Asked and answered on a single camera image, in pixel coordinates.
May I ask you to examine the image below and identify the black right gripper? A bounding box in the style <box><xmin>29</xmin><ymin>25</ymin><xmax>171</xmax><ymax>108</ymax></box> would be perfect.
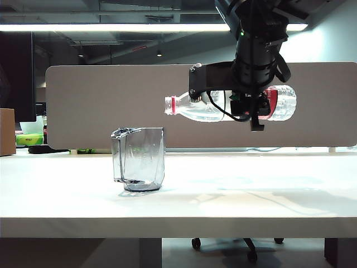
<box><xmin>230</xmin><ymin>88</ymin><xmax>273</xmax><ymax>132</ymax></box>

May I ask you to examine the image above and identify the black monitor base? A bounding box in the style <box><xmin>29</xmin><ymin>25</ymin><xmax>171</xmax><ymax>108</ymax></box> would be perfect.
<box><xmin>27</xmin><ymin>145</ymin><xmax>70</xmax><ymax>155</ymax></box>

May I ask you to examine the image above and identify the brown cardboard box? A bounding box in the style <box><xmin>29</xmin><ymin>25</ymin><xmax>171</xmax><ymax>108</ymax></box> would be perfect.
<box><xmin>0</xmin><ymin>108</ymin><xmax>17</xmax><ymax>157</ymax></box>

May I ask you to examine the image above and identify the dark table leg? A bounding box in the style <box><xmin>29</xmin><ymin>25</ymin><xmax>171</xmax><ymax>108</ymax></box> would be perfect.
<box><xmin>324</xmin><ymin>237</ymin><xmax>357</xmax><ymax>268</ymax></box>

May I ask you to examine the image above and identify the grey-brown desk partition panel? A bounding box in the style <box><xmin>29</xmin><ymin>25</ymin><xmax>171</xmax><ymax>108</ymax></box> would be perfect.
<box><xmin>45</xmin><ymin>61</ymin><xmax>357</xmax><ymax>151</ymax></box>

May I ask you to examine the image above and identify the clear grey faceted mug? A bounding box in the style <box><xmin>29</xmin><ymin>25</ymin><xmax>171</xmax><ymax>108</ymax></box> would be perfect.
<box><xmin>110</xmin><ymin>127</ymin><xmax>166</xmax><ymax>193</ymax></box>

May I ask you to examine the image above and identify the long linear ceiling light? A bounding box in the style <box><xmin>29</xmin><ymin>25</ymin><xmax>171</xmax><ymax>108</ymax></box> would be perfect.
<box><xmin>0</xmin><ymin>23</ymin><xmax>309</xmax><ymax>32</ymax></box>

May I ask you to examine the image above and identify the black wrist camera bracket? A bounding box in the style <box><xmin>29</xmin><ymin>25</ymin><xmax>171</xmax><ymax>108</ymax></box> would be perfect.
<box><xmin>188</xmin><ymin>63</ymin><xmax>237</xmax><ymax>104</ymax></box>

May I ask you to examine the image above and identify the black office chair base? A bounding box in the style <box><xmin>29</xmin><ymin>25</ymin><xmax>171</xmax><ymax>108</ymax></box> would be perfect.
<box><xmin>191</xmin><ymin>237</ymin><xmax>285</xmax><ymax>263</ymax></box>

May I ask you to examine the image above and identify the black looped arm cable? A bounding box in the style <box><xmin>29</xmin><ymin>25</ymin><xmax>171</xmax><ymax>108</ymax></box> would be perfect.
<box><xmin>274</xmin><ymin>52</ymin><xmax>292</xmax><ymax>83</ymax></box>

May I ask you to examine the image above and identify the green packaging box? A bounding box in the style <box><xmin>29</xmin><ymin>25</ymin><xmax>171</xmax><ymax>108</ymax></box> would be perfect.
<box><xmin>16</xmin><ymin>133</ymin><xmax>45</xmax><ymax>147</ymax></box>

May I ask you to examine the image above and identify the black camera cable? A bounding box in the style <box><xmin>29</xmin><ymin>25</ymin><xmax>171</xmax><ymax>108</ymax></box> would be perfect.
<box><xmin>208</xmin><ymin>91</ymin><xmax>249</xmax><ymax>123</ymax></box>

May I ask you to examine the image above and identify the Nongfu Spring mineral water bottle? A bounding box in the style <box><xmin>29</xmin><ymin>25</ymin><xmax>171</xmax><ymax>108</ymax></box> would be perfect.
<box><xmin>164</xmin><ymin>84</ymin><xmax>297</xmax><ymax>123</ymax></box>

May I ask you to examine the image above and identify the dark computer monitor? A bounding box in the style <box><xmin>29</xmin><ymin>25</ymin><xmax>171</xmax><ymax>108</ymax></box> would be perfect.
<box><xmin>0</xmin><ymin>32</ymin><xmax>37</xmax><ymax>123</ymax></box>

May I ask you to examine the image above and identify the green flat package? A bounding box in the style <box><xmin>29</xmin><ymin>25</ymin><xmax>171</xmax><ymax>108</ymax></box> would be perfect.
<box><xmin>77</xmin><ymin>148</ymin><xmax>112</xmax><ymax>155</ymax></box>

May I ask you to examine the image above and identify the grey table leg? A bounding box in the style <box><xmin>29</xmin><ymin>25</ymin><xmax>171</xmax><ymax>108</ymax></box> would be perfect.
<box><xmin>139</xmin><ymin>237</ymin><xmax>163</xmax><ymax>268</ymax></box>

